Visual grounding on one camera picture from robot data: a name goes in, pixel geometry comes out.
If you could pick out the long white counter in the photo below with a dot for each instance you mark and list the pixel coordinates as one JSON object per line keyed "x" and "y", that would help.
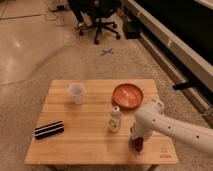
{"x": 182, "y": 30}

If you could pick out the wooden table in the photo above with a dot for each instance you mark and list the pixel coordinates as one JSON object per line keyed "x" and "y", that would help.
{"x": 86, "y": 139}

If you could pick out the blue sponge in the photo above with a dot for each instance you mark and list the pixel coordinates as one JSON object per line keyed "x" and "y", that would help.
{"x": 131, "y": 141}

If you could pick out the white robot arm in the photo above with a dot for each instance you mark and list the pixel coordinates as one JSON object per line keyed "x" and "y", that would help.
{"x": 150, "y": 117}

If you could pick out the black office chair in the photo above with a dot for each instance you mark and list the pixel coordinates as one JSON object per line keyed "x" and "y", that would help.
{"x": 90, "y": 14}

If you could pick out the orange bowl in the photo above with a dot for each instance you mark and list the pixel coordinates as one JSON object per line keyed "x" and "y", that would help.
{"x": 127, "y": 96}

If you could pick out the small clear bottle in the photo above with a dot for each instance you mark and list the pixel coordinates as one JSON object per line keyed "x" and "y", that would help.
{"x": 114, "y": 122}

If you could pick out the black white striped box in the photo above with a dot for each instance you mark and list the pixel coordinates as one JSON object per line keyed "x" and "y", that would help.
{"x": 48, "y": 130}

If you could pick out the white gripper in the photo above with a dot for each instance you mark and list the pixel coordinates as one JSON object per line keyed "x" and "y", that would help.
{"x": 140, "y": 131}

